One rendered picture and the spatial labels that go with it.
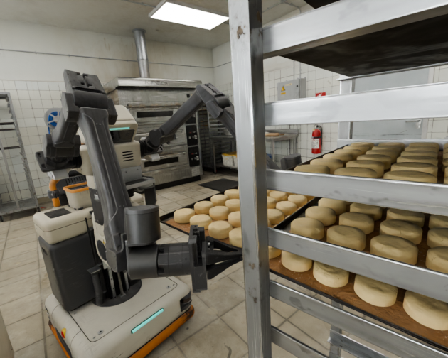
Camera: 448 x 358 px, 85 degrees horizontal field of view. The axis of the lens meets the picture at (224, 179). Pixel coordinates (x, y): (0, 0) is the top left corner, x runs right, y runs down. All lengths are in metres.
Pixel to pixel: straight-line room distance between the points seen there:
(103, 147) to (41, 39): 5.08
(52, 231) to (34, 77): 4.26
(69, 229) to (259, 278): 1.21
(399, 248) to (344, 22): 0.26
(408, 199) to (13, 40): 5.57
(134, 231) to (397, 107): 0.39
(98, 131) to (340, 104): 0.50
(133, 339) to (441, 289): 1.36
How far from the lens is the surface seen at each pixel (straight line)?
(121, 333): 1.47
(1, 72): 5.50
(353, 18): 0.32
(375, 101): 0.30
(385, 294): 0.40
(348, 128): 0.74
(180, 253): 0.44
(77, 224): 1.49
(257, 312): 0.43
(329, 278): 0.41
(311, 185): 0.33
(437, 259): 0.37
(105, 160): 0.59
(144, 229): 0.43
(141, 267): 0.45
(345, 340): 1.02
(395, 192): 0.31
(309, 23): 0.33
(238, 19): 0.35
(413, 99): 0.29
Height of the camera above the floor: 1.23
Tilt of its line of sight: 13 degrees down
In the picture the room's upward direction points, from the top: 4 degrees counter-clockwise
